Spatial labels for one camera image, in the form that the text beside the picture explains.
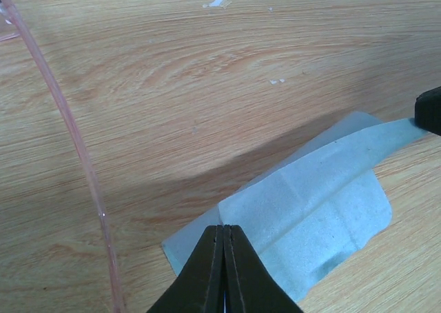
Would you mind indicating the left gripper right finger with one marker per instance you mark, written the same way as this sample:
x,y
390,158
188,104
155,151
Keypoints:
x,y
248,285

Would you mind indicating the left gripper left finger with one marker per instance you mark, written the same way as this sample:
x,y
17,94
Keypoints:
x,y
199,287

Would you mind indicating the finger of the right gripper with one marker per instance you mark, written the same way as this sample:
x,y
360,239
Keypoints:
x,y
427,111

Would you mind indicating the light blue cleaning cloth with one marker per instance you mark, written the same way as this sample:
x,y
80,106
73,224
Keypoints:
x,y
312,211

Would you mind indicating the pink translucent sunglasses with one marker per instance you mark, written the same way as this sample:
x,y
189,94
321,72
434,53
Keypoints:
x,y
90,174

